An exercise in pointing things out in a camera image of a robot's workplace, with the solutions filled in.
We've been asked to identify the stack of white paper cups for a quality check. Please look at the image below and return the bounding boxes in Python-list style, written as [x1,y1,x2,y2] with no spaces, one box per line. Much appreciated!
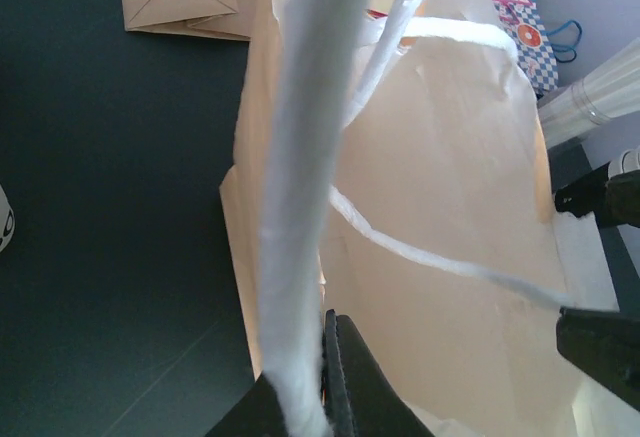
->
[0,187,15,252]

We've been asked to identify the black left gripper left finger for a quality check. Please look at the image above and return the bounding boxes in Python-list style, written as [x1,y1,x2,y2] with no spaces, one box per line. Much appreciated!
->
[208,310,433,436]

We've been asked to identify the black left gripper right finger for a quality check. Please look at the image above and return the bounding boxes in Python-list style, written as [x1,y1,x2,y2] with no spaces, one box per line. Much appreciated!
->
[556,307,639,410]

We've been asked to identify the cup of white straws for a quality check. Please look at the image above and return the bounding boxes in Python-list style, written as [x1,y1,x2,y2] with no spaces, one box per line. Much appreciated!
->
[538,39,639,149]

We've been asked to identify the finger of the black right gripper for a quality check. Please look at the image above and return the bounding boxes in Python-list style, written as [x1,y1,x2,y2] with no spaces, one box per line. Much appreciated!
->
[554,165,639,229]

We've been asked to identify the orange paper bag white handles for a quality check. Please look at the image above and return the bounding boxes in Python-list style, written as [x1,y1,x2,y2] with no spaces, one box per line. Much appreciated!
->
[221,0,639,436]

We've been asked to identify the blue checkered paper bag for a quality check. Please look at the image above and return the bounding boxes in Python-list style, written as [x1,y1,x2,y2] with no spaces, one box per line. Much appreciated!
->
[492,0,583,98]

